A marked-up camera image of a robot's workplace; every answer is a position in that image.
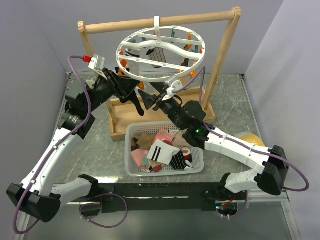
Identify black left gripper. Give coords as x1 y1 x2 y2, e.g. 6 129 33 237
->
84 67 141 113

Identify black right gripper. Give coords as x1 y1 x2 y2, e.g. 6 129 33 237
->
137 80 187 131

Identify black sock white stripes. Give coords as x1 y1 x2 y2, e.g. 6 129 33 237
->
118 87 145 116

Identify orange clothes peg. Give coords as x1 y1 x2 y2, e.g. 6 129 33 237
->
189 69 197 78
138 81 145 91

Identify black white striped sock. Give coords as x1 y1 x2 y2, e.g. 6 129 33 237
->
146 47 167 63

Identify cream brown ribbed sock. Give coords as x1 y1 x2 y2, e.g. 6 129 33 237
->
180 44 193 68

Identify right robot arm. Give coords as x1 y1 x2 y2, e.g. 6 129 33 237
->
138 83 289 200

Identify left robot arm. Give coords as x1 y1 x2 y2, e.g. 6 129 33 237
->
6 68 144 223

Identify wooden hanger stand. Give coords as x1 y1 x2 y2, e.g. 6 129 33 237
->
77 6 242 141

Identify white round clip hanger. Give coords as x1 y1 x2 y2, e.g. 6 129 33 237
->
116 16 206 83

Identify white plastic laundry basket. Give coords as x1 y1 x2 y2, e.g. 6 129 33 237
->
124 121 205 178

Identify tan brown sock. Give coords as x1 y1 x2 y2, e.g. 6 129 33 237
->
131 133 155 151

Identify beige folded sock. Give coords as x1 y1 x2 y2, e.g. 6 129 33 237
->
171 130 190 149

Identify pink sock left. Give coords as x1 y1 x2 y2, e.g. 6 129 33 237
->
130 148 151 170

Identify red santa sock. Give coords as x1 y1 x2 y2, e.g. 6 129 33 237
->
181 147 193 163

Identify yellow dish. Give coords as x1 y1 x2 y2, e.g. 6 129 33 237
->
235 132 265 147

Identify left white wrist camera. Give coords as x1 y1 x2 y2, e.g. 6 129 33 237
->
88 54 105 77

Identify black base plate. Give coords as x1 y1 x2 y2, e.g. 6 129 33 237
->
69 181 248 214

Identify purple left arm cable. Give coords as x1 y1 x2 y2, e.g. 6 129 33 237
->
12 55 129 235

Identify aluminium rail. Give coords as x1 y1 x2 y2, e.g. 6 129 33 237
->
24 181 290 206

